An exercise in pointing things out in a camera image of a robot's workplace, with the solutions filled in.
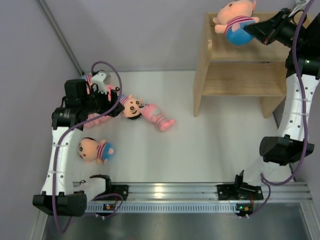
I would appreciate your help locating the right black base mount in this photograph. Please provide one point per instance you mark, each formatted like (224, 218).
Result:
(239, 192)

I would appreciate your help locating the boy doll back corner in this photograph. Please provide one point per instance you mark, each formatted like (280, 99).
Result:
(87, 78)

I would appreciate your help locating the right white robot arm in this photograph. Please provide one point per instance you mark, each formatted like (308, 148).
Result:
(302, 78)

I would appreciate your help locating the boy doll near left base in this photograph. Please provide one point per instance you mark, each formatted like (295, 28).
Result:
(91, 150)

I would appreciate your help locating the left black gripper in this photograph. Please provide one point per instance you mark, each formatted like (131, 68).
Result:
(107, 103)

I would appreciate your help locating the pink striped plush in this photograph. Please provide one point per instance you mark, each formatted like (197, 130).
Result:
(95, 122)
(110, 87)
(153, 114)

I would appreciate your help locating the boy doll shelved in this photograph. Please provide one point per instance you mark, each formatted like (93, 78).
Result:
(232, 18)
(132, 106)

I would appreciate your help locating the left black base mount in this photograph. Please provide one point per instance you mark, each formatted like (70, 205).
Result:
(117, 191)

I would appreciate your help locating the pink striped plush centre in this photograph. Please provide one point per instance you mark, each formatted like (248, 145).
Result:
(153, 114)

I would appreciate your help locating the pink striped plush lower left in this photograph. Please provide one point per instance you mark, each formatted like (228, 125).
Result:
(95, 122)

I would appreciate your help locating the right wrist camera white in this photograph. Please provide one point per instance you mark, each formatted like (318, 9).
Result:
(300, 5)

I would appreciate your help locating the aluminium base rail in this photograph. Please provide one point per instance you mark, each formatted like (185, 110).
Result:
(198, 197)

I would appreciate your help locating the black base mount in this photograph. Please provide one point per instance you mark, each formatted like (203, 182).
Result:
(239, 192)
(117, 191)

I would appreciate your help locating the wooden two-tier shelf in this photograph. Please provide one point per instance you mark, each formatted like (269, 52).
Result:
(250, 70)

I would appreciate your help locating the pink striped plush upper left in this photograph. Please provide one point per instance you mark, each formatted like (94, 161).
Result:
(110, 87)

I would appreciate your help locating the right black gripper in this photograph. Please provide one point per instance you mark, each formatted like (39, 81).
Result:
(263, 30)

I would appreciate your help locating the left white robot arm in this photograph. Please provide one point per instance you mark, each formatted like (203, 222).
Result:
(71, 180)

